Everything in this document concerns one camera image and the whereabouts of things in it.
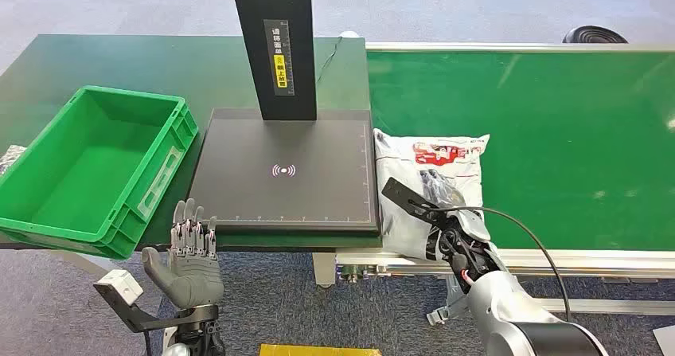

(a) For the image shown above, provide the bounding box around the black left camera bracket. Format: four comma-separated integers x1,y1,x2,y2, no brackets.
93,283,220,334

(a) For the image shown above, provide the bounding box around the black ribbed round object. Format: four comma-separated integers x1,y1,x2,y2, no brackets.
561,25,630,45

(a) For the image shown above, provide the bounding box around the dark green table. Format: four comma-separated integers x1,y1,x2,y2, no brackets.
0,33,384,254

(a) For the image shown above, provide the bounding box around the black yellow column label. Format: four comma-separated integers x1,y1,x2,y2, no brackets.
263,18,296,98

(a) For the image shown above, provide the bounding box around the aluminium conveyor stand beam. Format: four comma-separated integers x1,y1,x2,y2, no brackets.
533,296,675,318

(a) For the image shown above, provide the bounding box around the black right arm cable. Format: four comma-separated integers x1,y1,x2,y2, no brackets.
421,205,572,323

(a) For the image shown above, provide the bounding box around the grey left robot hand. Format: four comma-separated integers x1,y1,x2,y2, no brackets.
141,198,226,311

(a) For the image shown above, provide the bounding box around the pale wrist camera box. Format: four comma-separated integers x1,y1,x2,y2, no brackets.
455,209,493,243
107,269,145,307

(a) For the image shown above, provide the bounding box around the white plastic mailer package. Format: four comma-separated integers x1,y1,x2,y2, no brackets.
373,127,491,263

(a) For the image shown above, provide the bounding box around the yellow floor marking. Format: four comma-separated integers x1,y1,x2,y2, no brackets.
258,343,384,356

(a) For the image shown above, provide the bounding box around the crumpled clear plastic bag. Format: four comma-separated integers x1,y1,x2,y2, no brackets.
0,144,28,177

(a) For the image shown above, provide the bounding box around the green conveyor belt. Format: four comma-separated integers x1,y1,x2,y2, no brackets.
366,49,675,252

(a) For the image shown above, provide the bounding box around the black scanner base plate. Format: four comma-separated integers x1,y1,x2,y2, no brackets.
187,108,382,237

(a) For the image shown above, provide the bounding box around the green plastic crate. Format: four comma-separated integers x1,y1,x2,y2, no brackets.
0,84,200,261

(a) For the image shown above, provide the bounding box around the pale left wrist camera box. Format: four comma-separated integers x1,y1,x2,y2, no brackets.
107,269,145,307

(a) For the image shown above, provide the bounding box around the grey flat floor plate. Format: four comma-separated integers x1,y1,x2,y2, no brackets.
653,324,675,356

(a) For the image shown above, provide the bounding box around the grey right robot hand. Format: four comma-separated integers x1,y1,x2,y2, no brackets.
419,167,466,212

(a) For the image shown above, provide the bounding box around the aluminium conveyor frame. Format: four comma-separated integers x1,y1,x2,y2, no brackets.
334,41,675,285

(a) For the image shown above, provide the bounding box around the thin black table cable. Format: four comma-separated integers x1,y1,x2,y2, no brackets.
314,36,345,87

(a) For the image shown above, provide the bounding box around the aluminium conveyor support bracket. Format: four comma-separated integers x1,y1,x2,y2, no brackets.
426,275,471,327

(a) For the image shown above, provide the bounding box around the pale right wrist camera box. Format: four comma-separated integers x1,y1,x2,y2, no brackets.
455,209,493,243

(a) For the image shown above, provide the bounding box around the black scanner column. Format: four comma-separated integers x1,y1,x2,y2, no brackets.
228,0,318,122

